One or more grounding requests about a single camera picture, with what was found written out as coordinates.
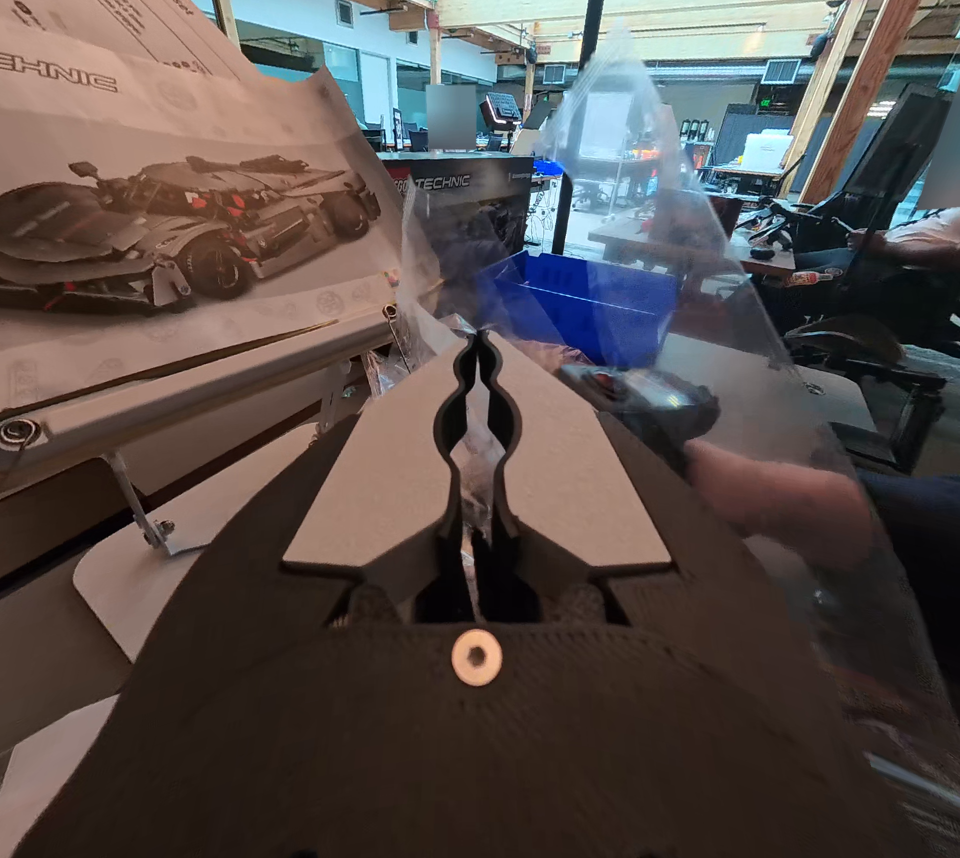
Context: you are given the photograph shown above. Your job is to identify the blue plastic bin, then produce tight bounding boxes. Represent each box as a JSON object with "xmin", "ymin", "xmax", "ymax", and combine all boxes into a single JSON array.
[{"xmin": 476, "ymin": 251, "xmax": 680, "ymax": 368}]

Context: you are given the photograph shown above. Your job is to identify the wooden table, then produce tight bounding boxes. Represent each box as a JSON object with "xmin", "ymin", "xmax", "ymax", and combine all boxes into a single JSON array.
[{"xmin": 588, "ymin": 213, "xmax": 796, "ymax": 278}]

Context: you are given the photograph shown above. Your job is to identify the wooden support post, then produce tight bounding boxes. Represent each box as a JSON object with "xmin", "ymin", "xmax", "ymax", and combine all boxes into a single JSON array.
[{"xmin": 798, "ymin": 0, "xmax": 960, "ymax": 203}]

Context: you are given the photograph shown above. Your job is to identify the black office chair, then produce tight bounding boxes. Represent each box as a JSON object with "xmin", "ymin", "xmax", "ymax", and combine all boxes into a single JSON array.
[{"xmin": 783, "ymin": 314, "xmax": 946, "ymax": 477}]

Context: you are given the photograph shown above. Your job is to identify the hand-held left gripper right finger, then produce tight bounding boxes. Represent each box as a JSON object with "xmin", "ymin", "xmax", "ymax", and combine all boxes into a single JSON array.
[{"xmin": 480, "ymin": 331, "xmax": 675, "ymax": 610}]

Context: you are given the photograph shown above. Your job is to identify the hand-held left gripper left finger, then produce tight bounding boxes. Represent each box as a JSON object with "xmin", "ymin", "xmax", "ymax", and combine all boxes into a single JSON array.
[{"xmin": 279, "ymin": 331, "xmax": 479, "ymax": 610}]

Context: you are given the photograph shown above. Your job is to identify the person's right forearm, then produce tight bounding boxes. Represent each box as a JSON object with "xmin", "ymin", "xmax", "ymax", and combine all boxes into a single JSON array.
[{"xmin": 855, "ymin": 472, "xmax": 960, "ymax": 687}]

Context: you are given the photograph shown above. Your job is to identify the black monitor on arm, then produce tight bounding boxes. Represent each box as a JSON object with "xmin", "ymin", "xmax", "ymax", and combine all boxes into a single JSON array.
[{"xmin": 847, "ymin": 82, "xmax": 954, "ymax": 207}]

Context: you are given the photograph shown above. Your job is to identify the wooden book stand white legs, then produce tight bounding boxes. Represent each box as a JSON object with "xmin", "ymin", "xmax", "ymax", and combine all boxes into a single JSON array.
[{"xmin": 0, "ymin": 303, "xmax": 399, "ymax": 664}]

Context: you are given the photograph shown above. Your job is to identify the black pole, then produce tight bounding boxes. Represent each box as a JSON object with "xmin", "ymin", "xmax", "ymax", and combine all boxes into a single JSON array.
[{"xmin": 551, "ymin": 0, "xmax": 620, "ymax": 255}]

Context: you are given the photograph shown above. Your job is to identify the toy set instruction booklet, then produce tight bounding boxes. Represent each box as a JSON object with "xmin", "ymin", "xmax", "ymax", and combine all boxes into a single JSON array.
[{"xmin": 0, "ymin": 18, "xmax": 406, "ymax": 417}]

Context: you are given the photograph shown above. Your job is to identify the large dark toy set box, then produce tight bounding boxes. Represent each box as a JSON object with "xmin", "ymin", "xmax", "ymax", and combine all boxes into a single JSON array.
[{"xmin": 378, "ymin": 152, "xmax": 537, "ymax": 319}]

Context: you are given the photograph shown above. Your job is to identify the person's right hand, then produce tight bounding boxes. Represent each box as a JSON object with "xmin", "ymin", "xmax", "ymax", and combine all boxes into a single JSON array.
[{"xmin": 682, "ymin": 438, "xmax": 879, "ymax": 573}]

